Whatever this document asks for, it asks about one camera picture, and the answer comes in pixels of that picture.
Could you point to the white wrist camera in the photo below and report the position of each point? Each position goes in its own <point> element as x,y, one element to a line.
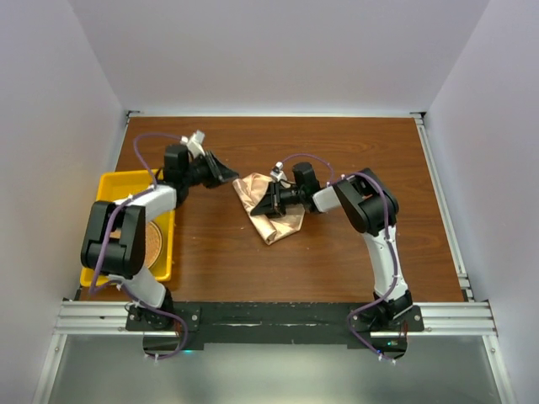
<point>277,172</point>
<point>194,143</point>

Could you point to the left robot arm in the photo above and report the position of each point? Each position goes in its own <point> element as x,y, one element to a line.
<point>114,244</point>

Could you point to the yellow plastic tray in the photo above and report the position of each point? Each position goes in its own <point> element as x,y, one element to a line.
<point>118,185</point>

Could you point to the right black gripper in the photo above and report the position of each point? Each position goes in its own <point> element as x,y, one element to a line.
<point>266,206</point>

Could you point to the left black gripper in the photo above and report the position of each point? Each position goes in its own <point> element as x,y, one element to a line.
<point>217,172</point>

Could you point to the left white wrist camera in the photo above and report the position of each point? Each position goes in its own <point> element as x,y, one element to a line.
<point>194,143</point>

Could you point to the aluminium table frame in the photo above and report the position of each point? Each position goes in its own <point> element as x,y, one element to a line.
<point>219,256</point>

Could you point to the peach cloth napkin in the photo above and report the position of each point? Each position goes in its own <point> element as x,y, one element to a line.
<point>250,191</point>

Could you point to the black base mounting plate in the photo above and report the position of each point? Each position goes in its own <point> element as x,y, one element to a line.
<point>273,323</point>

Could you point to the round woven coaster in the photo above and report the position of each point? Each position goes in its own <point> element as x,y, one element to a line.
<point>154,243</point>

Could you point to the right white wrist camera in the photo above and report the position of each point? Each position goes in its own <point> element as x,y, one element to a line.
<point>277,172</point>

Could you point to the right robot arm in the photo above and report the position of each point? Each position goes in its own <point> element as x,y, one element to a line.
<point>371,210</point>

